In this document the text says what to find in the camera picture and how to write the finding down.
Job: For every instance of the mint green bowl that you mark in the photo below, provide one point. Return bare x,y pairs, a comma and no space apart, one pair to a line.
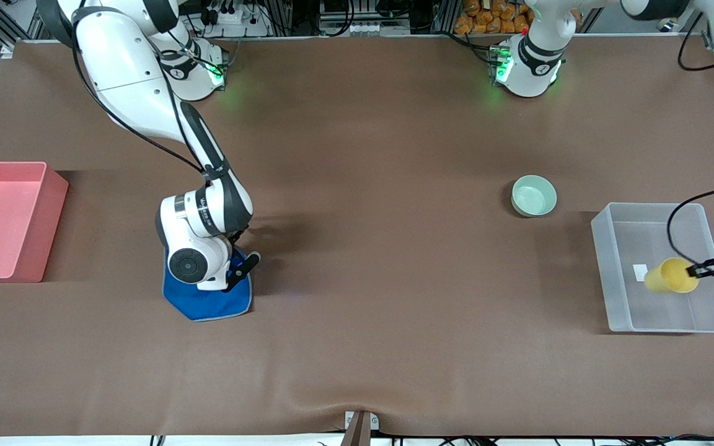
533,196

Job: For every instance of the white paper label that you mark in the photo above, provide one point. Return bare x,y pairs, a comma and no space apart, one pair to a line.
639,272

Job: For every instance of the blue cloth with grey hem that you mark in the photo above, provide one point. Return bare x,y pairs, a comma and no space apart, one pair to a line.
208,306

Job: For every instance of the white power strip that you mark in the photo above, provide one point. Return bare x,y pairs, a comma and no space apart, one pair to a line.
233,18

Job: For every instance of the metal table bracket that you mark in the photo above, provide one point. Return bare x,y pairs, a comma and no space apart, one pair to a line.
361,427

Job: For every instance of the clear plastic bin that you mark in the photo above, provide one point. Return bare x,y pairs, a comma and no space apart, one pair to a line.
661,310

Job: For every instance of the orange snack pile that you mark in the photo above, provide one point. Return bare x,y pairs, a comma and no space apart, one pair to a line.
493,17

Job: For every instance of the pink plastic bin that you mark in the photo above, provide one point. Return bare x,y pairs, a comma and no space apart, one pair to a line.
4,223

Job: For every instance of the white terminal block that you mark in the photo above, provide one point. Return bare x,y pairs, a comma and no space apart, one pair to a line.
357,28

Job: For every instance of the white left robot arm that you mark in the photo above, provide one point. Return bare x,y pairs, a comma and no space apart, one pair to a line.
533,68

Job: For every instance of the yellow plastic cup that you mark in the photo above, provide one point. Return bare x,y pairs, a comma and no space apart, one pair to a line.
667,277

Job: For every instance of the brown table cover sheet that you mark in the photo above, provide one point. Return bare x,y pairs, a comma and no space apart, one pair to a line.
357,248

